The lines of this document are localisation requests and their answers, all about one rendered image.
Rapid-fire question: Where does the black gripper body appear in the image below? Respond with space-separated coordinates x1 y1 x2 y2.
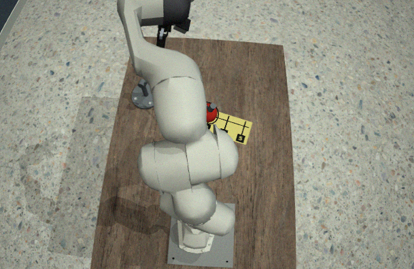
159 25 169 32

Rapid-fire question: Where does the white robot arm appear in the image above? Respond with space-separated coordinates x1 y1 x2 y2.
117 0 239 253

